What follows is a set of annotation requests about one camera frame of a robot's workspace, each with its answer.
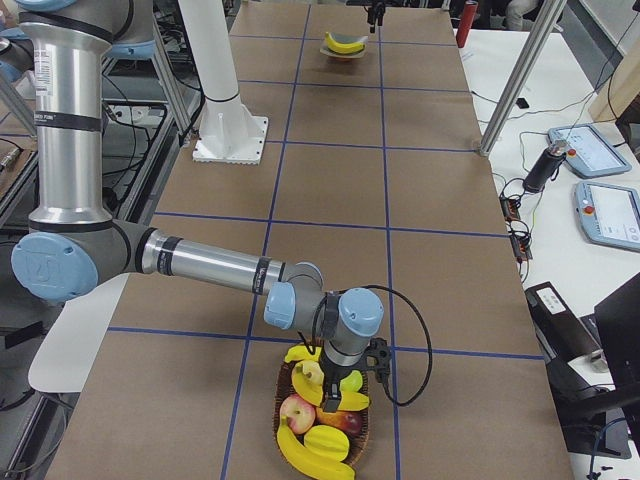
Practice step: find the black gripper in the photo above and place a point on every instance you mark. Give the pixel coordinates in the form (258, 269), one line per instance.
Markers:
(333, 374)

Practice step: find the yellow banana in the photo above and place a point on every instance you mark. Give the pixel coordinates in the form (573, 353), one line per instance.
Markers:
(345, 45)
(313, 393)

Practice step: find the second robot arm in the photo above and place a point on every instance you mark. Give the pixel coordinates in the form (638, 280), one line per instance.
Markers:
(375, 10)

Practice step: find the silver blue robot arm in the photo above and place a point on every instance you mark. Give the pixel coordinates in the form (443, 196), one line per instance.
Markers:
(74, 244)

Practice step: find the yellow banana basket top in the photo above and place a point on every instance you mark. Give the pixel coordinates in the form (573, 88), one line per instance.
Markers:
(300, 352)

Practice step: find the yellow banana basket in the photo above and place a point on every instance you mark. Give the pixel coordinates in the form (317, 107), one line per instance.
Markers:
(306, 461)
(300, 352)

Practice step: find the woven brown fruit basket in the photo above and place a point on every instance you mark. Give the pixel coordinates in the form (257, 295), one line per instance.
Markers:
(284, 388)

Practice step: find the yellow banana basket bottom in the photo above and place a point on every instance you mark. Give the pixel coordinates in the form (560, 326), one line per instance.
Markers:
(306, 461)

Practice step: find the grey square plate orange rim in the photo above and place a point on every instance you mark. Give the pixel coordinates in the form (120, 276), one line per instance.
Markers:
(324, 50)

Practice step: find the pink apple upper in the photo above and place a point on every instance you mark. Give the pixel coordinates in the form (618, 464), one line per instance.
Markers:
(312, 371)

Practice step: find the pink apple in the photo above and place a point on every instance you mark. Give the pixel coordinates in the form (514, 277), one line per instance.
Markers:
(312, 371)
(299, 414)

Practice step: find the green pear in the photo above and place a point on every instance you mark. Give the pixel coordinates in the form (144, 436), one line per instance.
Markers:
(353, 382)

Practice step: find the pink apple lower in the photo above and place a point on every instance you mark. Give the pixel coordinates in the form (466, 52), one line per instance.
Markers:
(299, 414)

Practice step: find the red yellow mango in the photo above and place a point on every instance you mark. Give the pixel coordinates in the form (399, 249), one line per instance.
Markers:
(349, 422)

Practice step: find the yellow starfruit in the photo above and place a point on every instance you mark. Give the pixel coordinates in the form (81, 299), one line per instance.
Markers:
(328, 442)

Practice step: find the brown paper table cover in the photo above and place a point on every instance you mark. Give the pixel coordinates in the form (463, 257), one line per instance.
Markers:
(369, 172)

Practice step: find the black box with label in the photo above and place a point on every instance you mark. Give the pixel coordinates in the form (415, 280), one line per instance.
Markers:
(565, 338)

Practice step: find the white chair back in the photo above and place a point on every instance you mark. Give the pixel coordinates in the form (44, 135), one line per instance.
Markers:
(64, 360)

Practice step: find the white pillar with base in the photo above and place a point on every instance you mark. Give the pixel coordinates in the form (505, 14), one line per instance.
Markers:
(228, 132)

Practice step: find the black monitor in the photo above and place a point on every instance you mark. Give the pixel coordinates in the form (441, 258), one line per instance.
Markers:
(617, 322)

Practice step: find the black water bottle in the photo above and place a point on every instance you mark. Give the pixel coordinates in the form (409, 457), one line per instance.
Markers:
(546, 165)

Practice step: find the blue teach pendant near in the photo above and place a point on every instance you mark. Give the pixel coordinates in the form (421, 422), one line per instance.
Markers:
(608, 214)

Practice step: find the blue teach pendant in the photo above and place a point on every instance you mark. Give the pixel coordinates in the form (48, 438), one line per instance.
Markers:
(608, 214)
(594, 155)

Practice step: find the small black puck device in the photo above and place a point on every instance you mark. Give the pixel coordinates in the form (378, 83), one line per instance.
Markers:
(522, 103)

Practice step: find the blue teach pendant far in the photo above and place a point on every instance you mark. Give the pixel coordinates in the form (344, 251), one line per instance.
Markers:
(594, 155)

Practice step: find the red cylinder tube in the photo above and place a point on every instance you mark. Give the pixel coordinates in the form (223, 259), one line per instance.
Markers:
(465, 22)

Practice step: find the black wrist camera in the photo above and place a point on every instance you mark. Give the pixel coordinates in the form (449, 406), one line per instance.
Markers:
(376, 358)

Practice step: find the aluminium frame post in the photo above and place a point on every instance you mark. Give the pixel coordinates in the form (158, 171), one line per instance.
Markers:
(548, 16)

